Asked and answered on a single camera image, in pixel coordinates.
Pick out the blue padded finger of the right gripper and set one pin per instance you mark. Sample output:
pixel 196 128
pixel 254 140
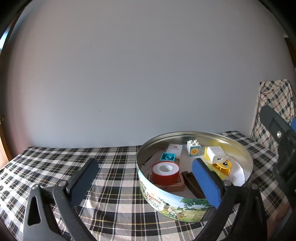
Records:
pixel 293 124

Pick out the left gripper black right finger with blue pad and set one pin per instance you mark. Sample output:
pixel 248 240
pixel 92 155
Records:
pixel 209 181

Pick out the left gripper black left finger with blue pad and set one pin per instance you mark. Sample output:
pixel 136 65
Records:
pixel 81 181

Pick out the brown wooden comb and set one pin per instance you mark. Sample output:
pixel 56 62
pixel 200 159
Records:
pixel 191 182

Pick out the white charger plug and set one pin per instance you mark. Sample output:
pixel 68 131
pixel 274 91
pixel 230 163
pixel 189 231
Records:
pixel 216 154

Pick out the round cookie tin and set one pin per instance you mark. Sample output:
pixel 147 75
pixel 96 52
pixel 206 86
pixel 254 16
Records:
pixel 177 201

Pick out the white toy brick sun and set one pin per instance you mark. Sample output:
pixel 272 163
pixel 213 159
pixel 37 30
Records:
pixel 193 148

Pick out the red white tape roll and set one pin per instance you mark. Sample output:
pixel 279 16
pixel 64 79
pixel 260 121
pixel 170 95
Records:
pixel 165 173

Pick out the white box red logo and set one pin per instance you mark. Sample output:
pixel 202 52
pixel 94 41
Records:
pixel 175 149

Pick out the teal toy brick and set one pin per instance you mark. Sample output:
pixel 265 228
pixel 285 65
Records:
pixel 168 157

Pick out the yellow cube block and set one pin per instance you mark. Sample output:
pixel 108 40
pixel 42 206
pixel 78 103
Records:
pixel 206 156

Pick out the yellow toy piece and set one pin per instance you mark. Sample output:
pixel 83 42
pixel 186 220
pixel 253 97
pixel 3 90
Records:
pixel 224 167

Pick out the plaid pillow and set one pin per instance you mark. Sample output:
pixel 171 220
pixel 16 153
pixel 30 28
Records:
pixel 279 95

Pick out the black white plaid cloth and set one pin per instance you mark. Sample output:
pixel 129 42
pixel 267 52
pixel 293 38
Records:
pixel 114 207

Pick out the wooden door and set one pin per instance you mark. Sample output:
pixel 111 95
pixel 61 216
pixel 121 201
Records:
pixel 5 155

